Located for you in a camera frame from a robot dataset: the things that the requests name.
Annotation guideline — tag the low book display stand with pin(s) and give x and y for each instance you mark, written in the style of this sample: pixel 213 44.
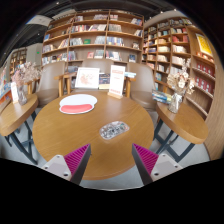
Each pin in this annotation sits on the low book display stand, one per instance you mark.
pixel 4 86

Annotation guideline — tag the round wooden side table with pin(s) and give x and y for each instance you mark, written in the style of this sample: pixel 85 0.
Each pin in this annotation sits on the round wooden side table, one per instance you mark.
pixel 16 115
pixel 181 121

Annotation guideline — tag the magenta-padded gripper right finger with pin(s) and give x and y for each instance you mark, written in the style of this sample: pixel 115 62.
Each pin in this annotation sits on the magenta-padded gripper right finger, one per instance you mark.
pixel 163 165

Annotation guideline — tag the curved wooden bookshelf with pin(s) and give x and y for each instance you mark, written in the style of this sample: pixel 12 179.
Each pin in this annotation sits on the curved wooden bookshelf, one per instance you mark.
pixel 173 46

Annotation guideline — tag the white mouse pad red rest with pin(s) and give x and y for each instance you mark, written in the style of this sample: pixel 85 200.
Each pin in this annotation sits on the white mouse pad red rest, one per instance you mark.
pixel 78 101

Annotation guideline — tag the transparent computer mouse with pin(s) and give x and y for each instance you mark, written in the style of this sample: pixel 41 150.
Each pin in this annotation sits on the transparent computer mouse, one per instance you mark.
pixel 114 130

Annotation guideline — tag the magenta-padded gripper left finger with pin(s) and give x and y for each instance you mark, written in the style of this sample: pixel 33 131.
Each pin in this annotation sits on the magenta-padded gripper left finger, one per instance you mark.
pixel 58 165

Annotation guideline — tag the distant wooden bookshelf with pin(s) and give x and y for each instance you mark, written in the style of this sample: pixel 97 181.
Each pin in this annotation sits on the distant wooden bookshelf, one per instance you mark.
pixel 18 60

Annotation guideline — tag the dark blue book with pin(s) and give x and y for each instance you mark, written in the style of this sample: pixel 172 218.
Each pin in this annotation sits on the dark blue book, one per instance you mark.
pixel 104 80

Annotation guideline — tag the glass vase pink dried flowers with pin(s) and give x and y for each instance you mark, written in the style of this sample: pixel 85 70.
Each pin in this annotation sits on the glass vase pink dried flowers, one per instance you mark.
pixel 22 95

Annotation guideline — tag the light blue book stack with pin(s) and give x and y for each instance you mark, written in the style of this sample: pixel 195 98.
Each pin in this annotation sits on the light blue book stack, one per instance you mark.
pixel 130 74

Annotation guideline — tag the glass vase beige dried flowers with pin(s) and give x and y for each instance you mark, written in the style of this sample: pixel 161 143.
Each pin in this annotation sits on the glass vase beige dried flowers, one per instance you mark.
pixel 175 101

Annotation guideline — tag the white hanging ceiling panel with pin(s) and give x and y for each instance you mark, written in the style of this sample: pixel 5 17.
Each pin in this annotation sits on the white hanging ceiling panel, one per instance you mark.
pixel 38 20

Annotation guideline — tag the white red sign wooden base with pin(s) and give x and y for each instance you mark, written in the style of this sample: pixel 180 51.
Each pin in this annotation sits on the white red sign wooden base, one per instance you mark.
pixel 116 80

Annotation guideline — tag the white framed floral picture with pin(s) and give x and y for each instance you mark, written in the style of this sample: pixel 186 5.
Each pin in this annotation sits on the white framed floral picture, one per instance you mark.
pixel 87 77

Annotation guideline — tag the small white table sign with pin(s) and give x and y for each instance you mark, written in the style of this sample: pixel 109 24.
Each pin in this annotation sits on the small white table sign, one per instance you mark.
pixel 14 92

